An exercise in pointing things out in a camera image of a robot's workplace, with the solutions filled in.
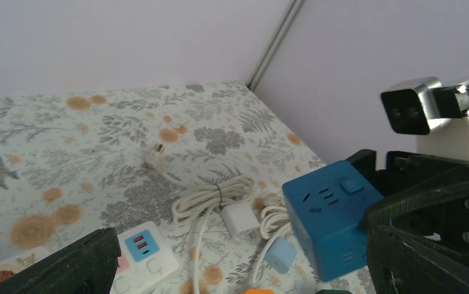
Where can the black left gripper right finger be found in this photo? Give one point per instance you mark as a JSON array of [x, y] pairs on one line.
[[398, 263]]

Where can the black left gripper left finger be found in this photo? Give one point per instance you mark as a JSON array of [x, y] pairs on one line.
[[88, 265]]

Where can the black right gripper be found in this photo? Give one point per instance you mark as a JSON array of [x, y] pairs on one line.
[[425, 197]]

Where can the white multicolour power strip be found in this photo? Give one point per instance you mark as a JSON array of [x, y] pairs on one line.
[[145, 260]]

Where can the blue cube socket adapter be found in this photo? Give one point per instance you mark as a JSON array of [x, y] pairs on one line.
[[325, 208]]

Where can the dark green cube adapter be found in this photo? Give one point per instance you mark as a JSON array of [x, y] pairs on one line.
[[332, 291]]

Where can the light blue small adapter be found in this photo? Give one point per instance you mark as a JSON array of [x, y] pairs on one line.
[[277, 252]]

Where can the white small charger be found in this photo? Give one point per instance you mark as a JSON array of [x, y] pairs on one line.
[[239, 218]]

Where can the floral patterned table mat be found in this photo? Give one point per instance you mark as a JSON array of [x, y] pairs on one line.
[[73, 163]]

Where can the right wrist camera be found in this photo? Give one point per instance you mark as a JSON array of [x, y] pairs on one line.
[[436, 114]]

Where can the aluminium corner frame post right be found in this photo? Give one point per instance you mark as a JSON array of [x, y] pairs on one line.
[[289, 15]]

